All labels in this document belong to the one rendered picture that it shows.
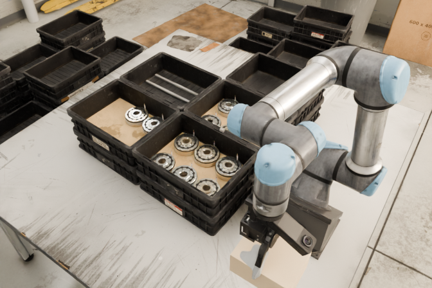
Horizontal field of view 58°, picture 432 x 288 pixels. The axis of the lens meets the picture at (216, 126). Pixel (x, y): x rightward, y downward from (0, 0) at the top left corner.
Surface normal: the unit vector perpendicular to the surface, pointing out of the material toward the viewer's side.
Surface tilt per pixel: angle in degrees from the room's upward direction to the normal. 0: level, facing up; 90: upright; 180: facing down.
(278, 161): 0
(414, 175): 0
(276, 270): 0
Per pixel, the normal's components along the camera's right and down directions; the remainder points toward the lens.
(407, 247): 0.00, -0.74
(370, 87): -0.66, 0.51
